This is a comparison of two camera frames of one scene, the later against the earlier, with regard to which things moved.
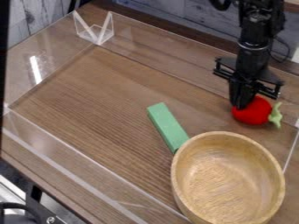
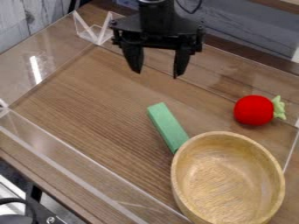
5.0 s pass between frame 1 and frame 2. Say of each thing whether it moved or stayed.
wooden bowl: stayed
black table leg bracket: stayed
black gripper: moved
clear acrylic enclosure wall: stayed
